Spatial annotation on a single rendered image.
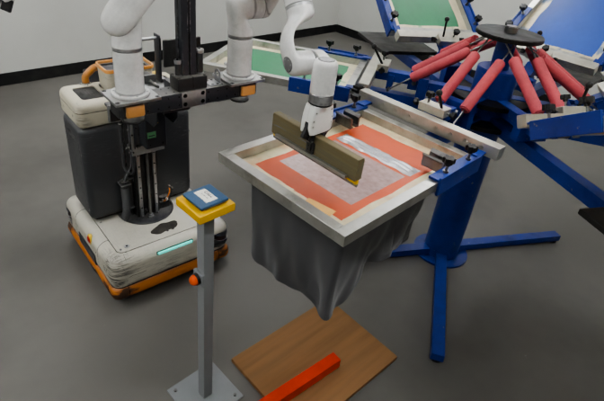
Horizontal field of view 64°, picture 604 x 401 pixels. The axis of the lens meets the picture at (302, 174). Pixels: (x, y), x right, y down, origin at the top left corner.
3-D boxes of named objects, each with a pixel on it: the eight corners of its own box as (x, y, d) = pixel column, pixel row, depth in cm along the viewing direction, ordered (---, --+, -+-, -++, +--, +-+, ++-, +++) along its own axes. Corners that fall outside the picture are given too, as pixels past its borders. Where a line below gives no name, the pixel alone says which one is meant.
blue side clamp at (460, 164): (436, 196, 166) (441, 179, 162) (424, 190, 169) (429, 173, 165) (478, 171, 185) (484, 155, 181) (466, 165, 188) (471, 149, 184)
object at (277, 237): (326, 325, 166) (344, 225, 144) (244, 256, 192) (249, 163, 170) (332, 320, 168) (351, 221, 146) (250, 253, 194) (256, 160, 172)
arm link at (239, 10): (221, 33, 184) (222, -11, 175) (252, 31, 190) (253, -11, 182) (232, 40, 177) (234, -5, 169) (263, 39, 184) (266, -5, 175)
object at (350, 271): (331, 320, 167) (350, 222, 146) (323, 314, 170) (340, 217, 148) (406, 265, 197) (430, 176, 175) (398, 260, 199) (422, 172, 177)
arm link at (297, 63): (303, 10, 152) (317, 75, 153) (267, 12, 146) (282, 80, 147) (317, 0, 145) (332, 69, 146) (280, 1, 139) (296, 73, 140)
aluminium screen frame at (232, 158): (342, 247, 135) (344, 236, 133) (217, 161, 168) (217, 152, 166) (476, 166, 185) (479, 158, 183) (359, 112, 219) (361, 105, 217)
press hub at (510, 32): (451, 283, 269) (537, 42, 200) (394, 246, 292) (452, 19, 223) (485, 254, 294) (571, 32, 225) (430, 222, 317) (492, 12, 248)
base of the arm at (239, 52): (212, 70, 193) (213, 31, 185) (239, 66, 200) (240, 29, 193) (234, 83, 183) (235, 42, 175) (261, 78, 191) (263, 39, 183)
